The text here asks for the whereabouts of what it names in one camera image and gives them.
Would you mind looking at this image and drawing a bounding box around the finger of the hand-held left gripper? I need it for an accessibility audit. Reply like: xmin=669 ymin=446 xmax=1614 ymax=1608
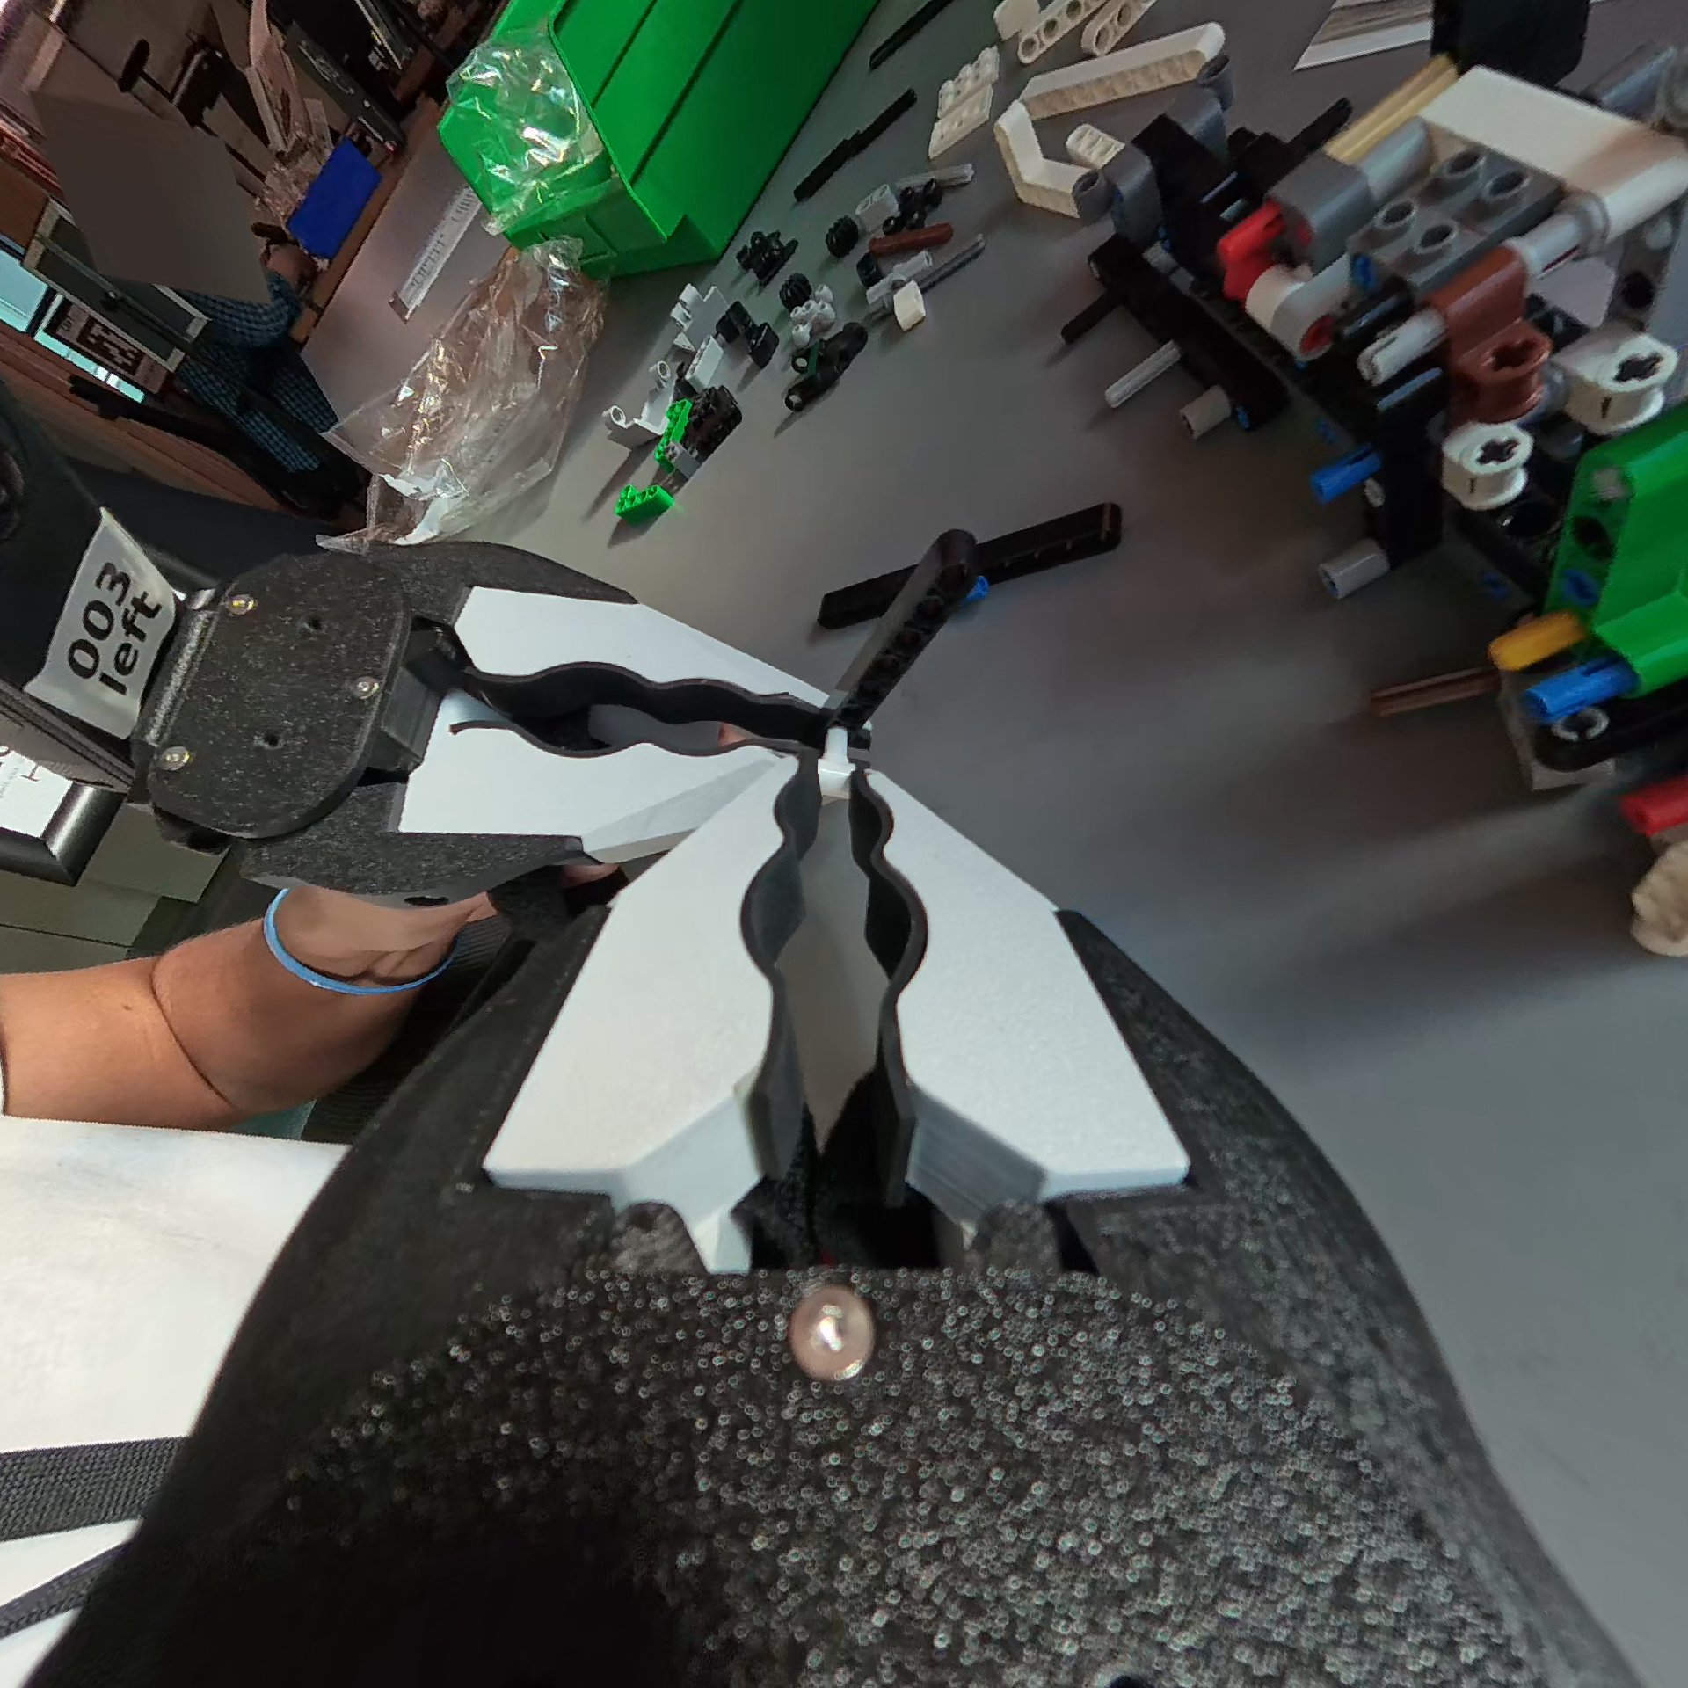
xmin=394 ymin=717 xmax=809 ymax=852
xmin=420 ymin=578 xmax=871 ymax=760

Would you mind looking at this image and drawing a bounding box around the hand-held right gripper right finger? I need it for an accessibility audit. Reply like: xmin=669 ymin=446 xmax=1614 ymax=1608
xmin=844 ymin=766 xmax=1197 ymax=1250

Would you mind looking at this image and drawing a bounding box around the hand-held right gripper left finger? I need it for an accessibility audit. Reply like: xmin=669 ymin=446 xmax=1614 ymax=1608
xmin=480 ymin=755 xmax=829 ymax=1275

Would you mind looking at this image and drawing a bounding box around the person's left forearm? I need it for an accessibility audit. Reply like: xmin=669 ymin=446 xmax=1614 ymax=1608
xmin=0 ymin=910 xmax=455 ymax=1132

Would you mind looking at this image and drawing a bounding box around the scatter of black white lego parts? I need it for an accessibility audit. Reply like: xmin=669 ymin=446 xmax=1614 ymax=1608
xmin=599 ymin=159 xmax=991 ymax=528

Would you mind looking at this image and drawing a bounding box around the thin black lego beam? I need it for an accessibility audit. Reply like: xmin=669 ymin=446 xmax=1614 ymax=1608
xmin=794 ymin=90 xmax=921 ymax=204
xmin=868 ymin=0 xmax=970 ymax=70

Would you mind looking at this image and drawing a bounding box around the white angled lego beam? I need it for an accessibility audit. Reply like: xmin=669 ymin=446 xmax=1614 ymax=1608
xmin=992 ymin=103 xmax=1126 ymax=216

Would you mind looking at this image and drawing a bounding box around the partly built lego model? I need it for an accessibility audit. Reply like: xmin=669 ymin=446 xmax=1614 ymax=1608
xmin=1061 ymin=0 xmax=1688 ymax=957

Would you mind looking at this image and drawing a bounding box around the lego instruction booklet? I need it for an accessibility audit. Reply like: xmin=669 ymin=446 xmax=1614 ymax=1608
xmin=1295 ymin=0 xmax=1436 ymax=70

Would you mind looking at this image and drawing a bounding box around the person's left hand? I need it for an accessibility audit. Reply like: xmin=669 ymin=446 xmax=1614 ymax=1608
xmin=270 ymin=858 xmax=629 ymax=989

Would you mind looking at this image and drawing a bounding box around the grey drawer cabinet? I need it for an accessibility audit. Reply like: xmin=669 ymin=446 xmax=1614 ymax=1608
xmin=0 ymin=792 xmax=244 ymax=980

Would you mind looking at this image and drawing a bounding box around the clear plastic bag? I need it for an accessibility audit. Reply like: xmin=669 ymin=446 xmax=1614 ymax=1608
xmin=445 ymin=14 xmax=625 ymax=216
xmin=329 ymin=238 xmax=610 ymax=545

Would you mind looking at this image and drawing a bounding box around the brown wooden desk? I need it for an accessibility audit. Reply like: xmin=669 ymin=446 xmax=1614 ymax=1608
xmin=0 ymin=315 xmax=331 ymax=519

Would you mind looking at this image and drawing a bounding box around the blue wristband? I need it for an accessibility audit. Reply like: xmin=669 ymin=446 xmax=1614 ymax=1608
xmin=260 ymin=886 xmax=460 ymax=993

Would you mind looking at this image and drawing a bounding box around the black electronic device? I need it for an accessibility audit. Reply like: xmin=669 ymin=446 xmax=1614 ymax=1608
xmin=25 ymin=204 xmax=212 ymax=400

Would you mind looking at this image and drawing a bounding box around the white paper strip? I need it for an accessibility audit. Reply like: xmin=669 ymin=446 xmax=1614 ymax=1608
xmin=394 ymin=185 xmax=479 ymax=324

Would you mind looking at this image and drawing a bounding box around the blue board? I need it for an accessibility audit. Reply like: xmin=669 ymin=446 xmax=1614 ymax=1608
xmin=287 ymin=139 xmax=379 ymax=260

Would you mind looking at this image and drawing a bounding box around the green storage bin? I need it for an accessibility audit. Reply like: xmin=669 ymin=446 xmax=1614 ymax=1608
xmin=438 ymin=0 xmax=878 ymax=279

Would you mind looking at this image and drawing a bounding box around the person's white shirt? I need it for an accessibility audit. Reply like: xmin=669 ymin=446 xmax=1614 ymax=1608
xmin=0 ymin=1113 xmax=347 ymax=1688

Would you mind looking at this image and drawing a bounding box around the black strap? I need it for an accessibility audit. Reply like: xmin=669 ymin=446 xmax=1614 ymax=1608
xmin=0 ymin=1441 xmax=182 ymax=1688

